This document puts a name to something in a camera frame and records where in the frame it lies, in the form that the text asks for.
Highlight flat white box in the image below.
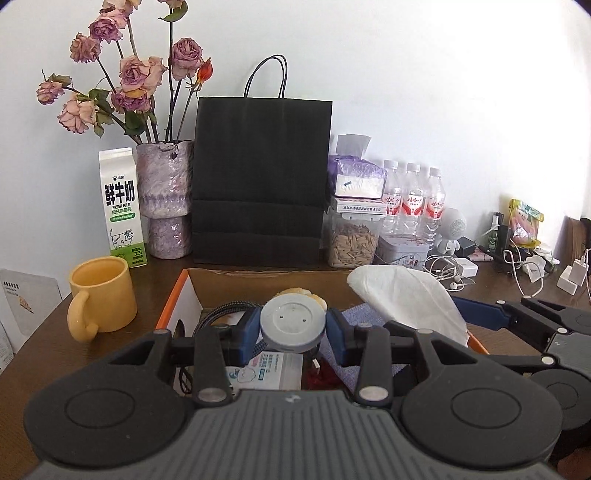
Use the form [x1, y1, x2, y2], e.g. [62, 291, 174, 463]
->
[330, 196, 387, 217]

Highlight thin black cable pink tie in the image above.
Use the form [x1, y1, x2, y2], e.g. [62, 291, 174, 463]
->
[175, 362, 195, 395]

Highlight yellow white plush sheep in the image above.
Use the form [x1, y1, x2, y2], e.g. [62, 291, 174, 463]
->
[272, 287, 328, 315]

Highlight dried pink rose bouquet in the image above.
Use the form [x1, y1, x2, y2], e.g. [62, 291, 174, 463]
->
[36, 0, 214, 145]

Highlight purple tissue pack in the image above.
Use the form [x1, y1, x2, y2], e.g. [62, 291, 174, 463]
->
[328, 134, 387, 199]

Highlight clear container of seeds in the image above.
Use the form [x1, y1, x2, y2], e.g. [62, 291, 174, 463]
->
[327, 210, 382, 269]

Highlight white sign board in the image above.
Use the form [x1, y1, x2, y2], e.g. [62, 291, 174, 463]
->
[0, 268, 63, 354]

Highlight white robot figure speaker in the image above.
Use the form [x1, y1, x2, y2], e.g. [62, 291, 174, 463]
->
[436, 208, 467, 257]

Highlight white round charger puck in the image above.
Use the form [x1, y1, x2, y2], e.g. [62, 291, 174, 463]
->
[259, 293, 327, 355]

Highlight printed tin box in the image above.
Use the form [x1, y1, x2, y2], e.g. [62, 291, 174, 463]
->
[375, 234, 430, 271]

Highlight purple woven pouch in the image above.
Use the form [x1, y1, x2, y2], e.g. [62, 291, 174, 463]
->
[344, 302, 389, 328]

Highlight blue booklets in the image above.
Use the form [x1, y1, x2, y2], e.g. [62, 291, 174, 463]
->
[0, 323, 14, 374]

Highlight red cardboard box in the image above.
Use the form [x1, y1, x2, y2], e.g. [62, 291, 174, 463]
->
[154, 268, 490, 398]

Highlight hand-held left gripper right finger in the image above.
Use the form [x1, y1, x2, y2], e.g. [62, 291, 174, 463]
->
[327, 308, 481, 408]

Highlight black paper bag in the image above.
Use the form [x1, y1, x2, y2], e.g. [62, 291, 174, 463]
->
[192, 54, 333, 267]

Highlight red rose ornament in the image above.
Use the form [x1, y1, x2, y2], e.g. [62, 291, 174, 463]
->
[305, 360, 347, 391]

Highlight white green milk carton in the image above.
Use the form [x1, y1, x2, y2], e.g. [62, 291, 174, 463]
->
[98, 148, 149, 268]

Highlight small green spray bottle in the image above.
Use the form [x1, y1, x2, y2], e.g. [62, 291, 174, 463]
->
[487, 212, 506, 254]

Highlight yellow ceramic mug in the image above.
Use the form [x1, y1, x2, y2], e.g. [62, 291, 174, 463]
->
[67, 257, 138, 342]

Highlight white charging dock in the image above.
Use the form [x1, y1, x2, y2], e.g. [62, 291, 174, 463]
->
[556, 249, 591, 296]

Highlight white cable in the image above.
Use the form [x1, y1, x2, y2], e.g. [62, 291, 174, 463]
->
[503, 249, 546, 298]

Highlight white wired earphones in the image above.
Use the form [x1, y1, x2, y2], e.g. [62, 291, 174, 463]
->
[425, 256, 476, 291]

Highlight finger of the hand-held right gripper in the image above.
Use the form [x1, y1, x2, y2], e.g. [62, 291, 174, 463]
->
[451, 295, 591, 352]
[480, 352, 555, 377]

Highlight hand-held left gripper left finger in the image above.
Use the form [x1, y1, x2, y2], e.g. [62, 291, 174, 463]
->
[105, 307, 264, 408]

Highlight purple textured vase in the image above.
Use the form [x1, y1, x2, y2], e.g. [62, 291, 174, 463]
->
[135, 140, 195, 260]

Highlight yellow snack packet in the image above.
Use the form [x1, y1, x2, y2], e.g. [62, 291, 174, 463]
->
[508, 198, 546, 250]

